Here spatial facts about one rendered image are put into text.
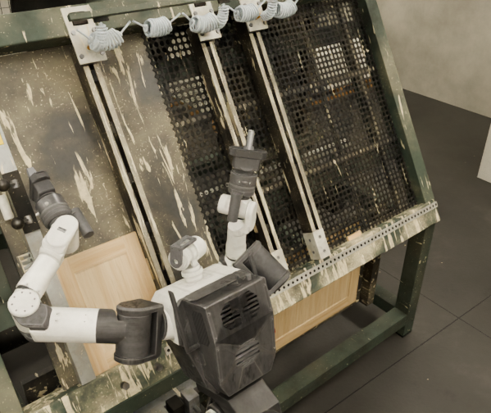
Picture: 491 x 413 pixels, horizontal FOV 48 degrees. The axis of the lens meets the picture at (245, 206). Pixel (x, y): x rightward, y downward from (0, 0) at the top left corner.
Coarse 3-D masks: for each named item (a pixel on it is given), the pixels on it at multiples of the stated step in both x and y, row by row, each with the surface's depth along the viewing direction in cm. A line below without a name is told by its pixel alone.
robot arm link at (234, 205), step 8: (232, 192) 176; (240, 192) 176; (248, 192) 177; (224, 200) 180; (232, 200) 175; (240, 200) 176; (248, 200) 180; (224, 208) 180; (232, 208) 175; (240, 208) 179; (232, 216) 176; (240, 216) 180
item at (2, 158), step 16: (0, 128) 174; (0, 160) 173; (0, 176) 175; (32, 240) 176; (32, 256) 176; (48, 288) 177; (48, 304) 180; (64, 304) 180; (80, 352) 181; (80, 368) 181
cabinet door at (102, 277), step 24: (120, 240) 194; (72, 264) 184; (96, 264) 189; (120, 264) 194; (144, 264) 198; (72, 288) 184; (96, 288) 188; (120, 288) 193; (144, 288) 198; (96, 360) 186
